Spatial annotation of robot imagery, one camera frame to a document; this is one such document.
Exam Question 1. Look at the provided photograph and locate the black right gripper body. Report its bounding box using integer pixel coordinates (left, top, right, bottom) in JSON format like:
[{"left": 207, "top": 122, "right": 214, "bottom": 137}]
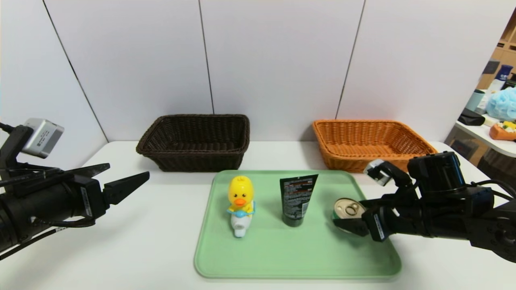
[{"left": 361, "top": 199, "right": 424, "bottom": 242}]

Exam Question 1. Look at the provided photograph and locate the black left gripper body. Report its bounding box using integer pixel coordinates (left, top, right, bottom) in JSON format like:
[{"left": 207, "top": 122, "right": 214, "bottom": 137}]
[{"left": 14, "top": 176, "right": 106, "bottom": 235}]

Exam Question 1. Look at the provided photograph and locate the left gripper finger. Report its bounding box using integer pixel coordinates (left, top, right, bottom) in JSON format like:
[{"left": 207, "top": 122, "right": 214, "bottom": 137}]
[
  {"left": 102, "top": 171, "right": 150, "bottom": 205},
  {"left": 65, "top": 163, "right": 110, "bottom": 178}
]

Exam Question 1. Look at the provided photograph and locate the tin can with pull tab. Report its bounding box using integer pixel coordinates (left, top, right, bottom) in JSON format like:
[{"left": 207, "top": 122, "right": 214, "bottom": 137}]
[{"left": 333, "top": 198, "right": 367, "bottom": 234}]

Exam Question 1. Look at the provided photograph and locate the black cosmetic tube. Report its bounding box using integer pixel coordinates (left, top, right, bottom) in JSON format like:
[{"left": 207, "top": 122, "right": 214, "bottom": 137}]
[{"left": 279, "top": 174, "right": 319, "bottom": 227}]

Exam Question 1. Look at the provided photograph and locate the yellow duck toy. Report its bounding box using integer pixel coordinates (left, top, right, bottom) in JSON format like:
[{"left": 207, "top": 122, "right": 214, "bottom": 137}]
[{"left": 227, "top": 175, "right": 256, "bottom": 238}]

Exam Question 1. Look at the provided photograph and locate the orange wicker basket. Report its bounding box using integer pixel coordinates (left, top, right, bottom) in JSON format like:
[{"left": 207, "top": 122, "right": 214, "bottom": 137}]
[{"left": 312, "top": 119, "right": 438, "bottom": 174}]

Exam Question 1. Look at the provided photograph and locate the dark brown wicker basket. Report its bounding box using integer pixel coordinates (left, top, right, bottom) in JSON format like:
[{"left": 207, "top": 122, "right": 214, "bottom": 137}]
[{"left": 136, "top": 114, "right": 250, "bottom": 172}]

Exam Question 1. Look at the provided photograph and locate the orange bowl with toy food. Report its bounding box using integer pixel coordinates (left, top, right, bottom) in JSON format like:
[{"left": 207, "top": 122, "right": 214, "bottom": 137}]
[{"left": 489, "top": 121, "right": 516, "bottom": 141}]

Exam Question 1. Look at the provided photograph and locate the green plastic tray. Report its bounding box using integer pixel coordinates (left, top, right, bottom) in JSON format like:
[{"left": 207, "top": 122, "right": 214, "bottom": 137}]
[{"left": 194, "top": 170, "right": 402, "bottom": 279}]

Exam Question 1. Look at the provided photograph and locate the black pouch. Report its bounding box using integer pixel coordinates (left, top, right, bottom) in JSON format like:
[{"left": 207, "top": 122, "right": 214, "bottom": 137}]
[{"left": 458, "top": 108, "right": 486, "bottom": 126}]

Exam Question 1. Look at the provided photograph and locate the white side table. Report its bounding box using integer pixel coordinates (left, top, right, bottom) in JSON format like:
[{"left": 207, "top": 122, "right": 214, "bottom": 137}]
[{"left": 454, "top": 114, "right": 516, "bottom": 158}]

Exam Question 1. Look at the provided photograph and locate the teal cup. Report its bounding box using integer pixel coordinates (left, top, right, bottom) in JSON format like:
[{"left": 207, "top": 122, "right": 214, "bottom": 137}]
[{"left": 465, "top": 89, "right": 484, "bottom": 112}]

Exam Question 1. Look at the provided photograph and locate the blue bath pouf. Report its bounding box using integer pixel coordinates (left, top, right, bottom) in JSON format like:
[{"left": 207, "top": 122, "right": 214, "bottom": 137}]
[{"left": 486, "top": 87, "right": 516, "bottom": 121}]

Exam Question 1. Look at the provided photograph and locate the blue and white bottle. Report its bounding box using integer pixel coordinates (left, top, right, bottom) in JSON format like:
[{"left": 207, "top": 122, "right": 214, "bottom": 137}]
[{"left": 489, "top": 64, "right": 512, "bottom": 93}]

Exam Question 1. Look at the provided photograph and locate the wooden shelf unit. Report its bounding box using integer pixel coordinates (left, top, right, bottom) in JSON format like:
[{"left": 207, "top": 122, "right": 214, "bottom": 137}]
[{"left": 476, "top": 4, "right": 516, "bottom": 90}]

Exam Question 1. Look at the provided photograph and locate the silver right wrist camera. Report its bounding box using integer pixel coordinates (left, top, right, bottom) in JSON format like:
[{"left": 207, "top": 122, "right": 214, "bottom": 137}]
[{"left": 364, "top": 159, "right": 393, "bottom": 186}]

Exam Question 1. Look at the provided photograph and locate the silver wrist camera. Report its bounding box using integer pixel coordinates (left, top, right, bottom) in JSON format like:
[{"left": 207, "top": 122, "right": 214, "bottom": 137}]
[
  {"left": 22, "top": 118, "right": 65, "bottom": 158},
  {"left": 364, "top": 159, "right": 393, "bottom": 186}
]

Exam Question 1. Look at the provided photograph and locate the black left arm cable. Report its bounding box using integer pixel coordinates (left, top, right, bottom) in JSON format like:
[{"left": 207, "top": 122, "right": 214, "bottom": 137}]
[{"left": 32, "top": 217, "right": 98, "bottom": 229}]

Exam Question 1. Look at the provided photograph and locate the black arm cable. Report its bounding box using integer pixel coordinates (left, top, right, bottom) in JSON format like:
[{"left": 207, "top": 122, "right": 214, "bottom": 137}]
[
  {"left": 470, "top": 179, "right": 516, "bottom": 200},
  {"left": 32, "top": 217, "right": 98, "bottom": 229}
]

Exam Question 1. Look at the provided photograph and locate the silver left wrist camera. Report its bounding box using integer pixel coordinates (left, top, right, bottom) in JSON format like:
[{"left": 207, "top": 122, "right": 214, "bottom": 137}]
[{"left": 22, "top": 118, "right": 65, "bottom": 158}]

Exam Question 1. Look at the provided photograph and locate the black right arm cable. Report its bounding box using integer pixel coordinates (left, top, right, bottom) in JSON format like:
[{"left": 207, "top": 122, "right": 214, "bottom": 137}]
[{"left": 470, "top": 179, "right": 516, "bottom": 200}]

